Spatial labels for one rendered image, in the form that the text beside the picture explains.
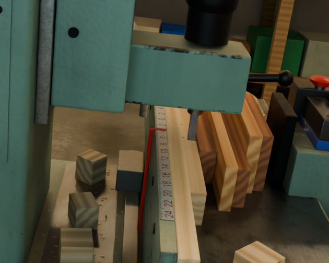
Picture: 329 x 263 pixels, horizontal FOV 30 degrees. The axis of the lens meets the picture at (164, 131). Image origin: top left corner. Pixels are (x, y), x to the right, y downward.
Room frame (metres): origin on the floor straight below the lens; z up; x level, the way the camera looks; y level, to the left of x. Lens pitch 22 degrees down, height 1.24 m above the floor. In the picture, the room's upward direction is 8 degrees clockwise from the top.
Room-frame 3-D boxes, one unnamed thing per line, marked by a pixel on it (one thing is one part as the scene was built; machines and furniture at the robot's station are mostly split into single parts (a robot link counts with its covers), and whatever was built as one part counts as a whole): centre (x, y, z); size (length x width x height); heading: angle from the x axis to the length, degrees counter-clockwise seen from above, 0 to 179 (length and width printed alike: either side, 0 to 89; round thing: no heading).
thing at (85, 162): (0.84, 0.10, 0.82); 0.03 x 0.03 x 0.04; 59
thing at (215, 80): (0.69, -0.01, 1.03); 0.14 x 0.07 x 0.09; 95
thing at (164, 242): (0.73, 0.01, 0.93); 0.60 x 0.02 x 0.06; 5
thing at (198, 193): (0.85, -0.02, 0.92); 0.55 x 0.02 x 0.04; 5
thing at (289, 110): (0.74, -0.18, 0.95); 0.09 x 0.07 x 0.09; 5
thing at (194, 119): (0.69, -0.03, 0.97); 0.01 x 0.01 x 0.05; 5
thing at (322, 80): (0.78, -0.20, 1.02); 0.03 x 0.03 x 0.01
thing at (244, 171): (0.75, -0.08, 0.93); 0.25 x 0.02 x 0.05; 5
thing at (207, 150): (0.75, -0.05, 0.92); 0.16 x 0.02 x 0.04; 5
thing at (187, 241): (0.73, -0.01, 0.93); 0.60 x 0.02 x 0.05; 5
